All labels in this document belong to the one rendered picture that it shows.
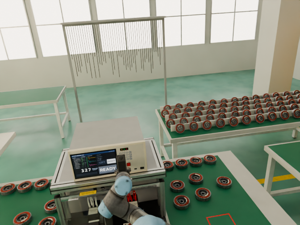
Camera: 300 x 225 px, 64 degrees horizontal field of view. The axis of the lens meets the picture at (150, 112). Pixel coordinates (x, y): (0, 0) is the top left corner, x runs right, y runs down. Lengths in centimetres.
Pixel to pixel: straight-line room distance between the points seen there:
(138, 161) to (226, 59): 727
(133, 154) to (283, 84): 402
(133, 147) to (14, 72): 696
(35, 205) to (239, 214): 144
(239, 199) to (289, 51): 351
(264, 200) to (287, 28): 344
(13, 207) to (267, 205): 180
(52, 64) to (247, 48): 620
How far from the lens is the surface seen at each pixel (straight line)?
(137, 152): 142
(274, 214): 186
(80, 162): 145
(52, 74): 786
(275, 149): 255
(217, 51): 829
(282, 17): 475
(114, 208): 113
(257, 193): 199
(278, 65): 489
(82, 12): 750
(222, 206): 182
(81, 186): 151
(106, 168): 147
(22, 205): 211
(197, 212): 176
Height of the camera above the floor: 200
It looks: 23 degrees down
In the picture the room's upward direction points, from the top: 4 degrees counter-clockwise
